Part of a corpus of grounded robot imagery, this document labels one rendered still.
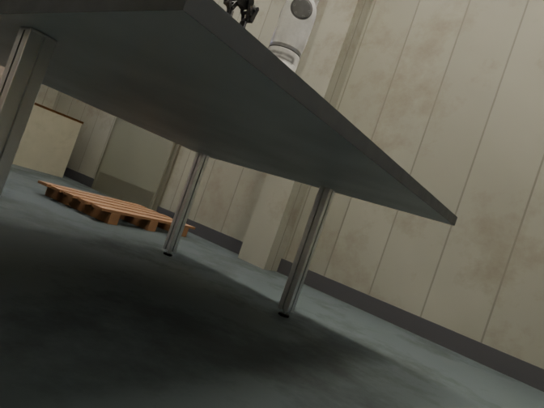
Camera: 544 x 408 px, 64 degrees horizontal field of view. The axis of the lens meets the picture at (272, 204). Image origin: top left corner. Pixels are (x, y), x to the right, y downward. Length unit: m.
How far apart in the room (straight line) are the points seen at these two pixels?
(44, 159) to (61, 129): 0.42
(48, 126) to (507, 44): 4.89
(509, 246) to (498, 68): 1.27
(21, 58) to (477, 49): 3.14
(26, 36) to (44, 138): 4.87
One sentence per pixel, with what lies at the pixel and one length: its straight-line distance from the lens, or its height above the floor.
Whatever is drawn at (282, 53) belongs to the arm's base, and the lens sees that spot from 1.21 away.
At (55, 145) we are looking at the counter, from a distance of 6.05.
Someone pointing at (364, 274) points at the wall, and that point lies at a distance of 3.41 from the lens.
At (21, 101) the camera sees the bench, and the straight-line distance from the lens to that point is 1.14.
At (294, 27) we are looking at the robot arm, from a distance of 1.24.
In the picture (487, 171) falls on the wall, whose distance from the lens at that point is 3.31.
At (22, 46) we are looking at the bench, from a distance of 1.14.
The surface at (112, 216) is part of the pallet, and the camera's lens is 3.29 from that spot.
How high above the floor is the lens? 0.45
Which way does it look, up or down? 1 degrees up
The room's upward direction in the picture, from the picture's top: 19 degrees clockwise
